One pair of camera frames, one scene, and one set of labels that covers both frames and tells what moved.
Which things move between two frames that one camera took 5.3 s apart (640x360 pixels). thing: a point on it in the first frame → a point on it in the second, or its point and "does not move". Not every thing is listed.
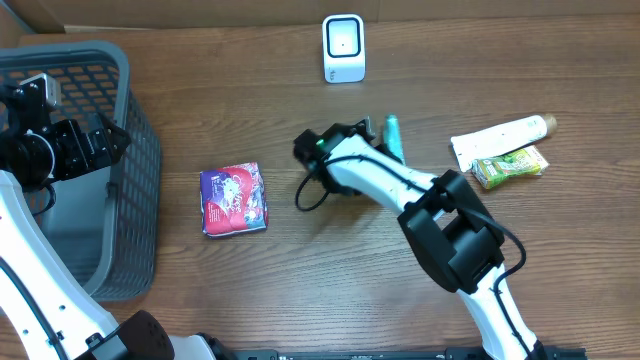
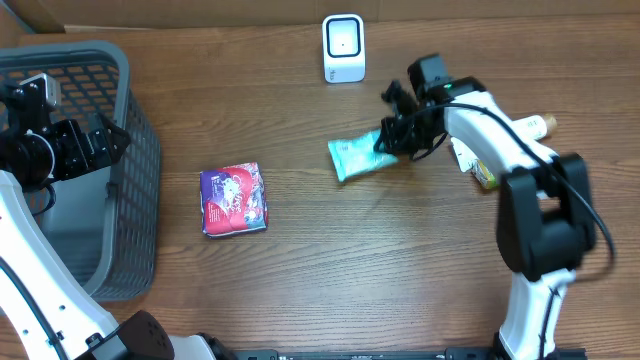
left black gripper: (72, 135) does not move
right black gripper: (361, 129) → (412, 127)
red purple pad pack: (233, 199) does not move
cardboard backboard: (202, 14) does not move
